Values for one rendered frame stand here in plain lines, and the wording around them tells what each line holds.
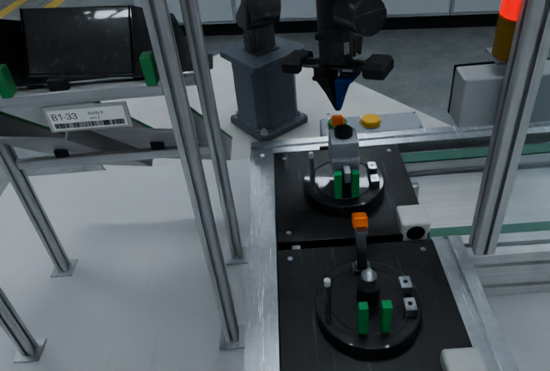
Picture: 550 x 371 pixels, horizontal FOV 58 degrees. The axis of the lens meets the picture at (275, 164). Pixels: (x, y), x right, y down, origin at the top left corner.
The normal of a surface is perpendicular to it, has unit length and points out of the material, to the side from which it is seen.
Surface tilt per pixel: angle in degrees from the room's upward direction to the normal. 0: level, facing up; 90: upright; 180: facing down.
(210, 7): 90
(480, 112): 90
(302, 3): 90
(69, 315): 0
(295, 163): 0
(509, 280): 90
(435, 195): 0
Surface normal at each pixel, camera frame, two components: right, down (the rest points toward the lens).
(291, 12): -0.12, 0.61
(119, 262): -0.08, -0.79
